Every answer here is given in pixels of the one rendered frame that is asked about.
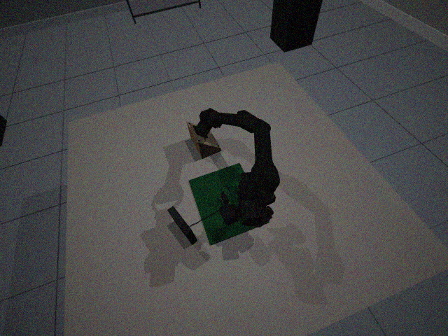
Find green circuit board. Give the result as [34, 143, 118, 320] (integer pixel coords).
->
[189, 163, 257, 245]

